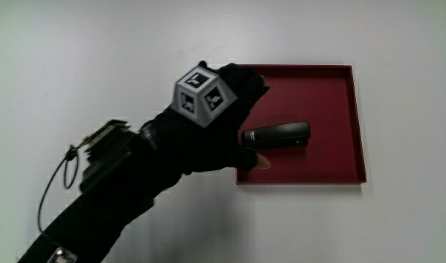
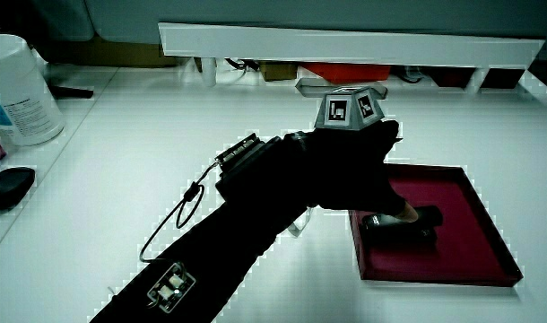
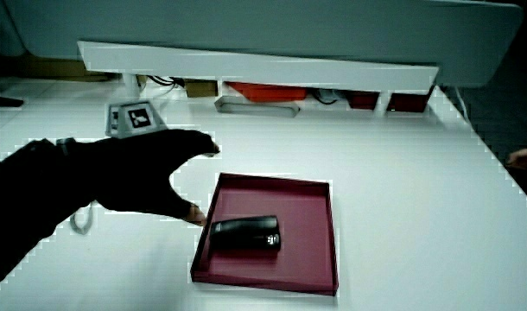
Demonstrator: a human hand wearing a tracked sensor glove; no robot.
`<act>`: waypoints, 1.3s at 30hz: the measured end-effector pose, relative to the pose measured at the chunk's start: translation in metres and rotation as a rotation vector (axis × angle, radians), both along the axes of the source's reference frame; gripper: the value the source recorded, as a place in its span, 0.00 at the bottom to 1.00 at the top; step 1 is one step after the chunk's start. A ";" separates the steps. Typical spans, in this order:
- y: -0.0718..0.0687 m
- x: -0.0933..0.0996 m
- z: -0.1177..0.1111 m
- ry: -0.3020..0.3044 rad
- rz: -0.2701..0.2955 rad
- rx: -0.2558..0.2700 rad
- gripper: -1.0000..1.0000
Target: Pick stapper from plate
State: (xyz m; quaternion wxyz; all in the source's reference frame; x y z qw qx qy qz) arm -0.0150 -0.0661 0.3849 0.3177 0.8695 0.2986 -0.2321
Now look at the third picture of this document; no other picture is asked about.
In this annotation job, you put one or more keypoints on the person's left hand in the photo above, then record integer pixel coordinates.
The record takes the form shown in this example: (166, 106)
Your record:
(129, 173)

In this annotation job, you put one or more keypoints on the black stapler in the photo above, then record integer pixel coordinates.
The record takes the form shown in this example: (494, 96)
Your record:
(246, 233)

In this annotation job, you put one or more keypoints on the dark red square plate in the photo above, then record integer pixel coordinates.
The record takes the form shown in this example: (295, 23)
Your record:
(298, 207)

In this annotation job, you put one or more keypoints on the person's left forearm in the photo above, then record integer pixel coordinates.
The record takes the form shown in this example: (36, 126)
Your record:
(26, 190)

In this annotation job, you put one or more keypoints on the brown cardboard box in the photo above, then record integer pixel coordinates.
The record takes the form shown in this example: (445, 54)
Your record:
(201, 88)

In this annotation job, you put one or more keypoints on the dark flat stand base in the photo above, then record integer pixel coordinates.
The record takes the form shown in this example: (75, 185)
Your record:
(2, 101)

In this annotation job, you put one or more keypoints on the orange box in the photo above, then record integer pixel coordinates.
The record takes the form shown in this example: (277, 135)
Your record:
(270, 91)

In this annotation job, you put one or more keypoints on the white desk shelf riser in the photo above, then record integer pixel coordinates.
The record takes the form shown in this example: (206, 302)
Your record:
(255, 67)

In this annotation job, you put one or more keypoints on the large white panel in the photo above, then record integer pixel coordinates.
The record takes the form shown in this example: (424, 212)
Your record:
(268, 26)

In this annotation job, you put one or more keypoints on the dark red box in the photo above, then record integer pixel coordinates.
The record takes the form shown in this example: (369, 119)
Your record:
(408, 103)
(363, 99)

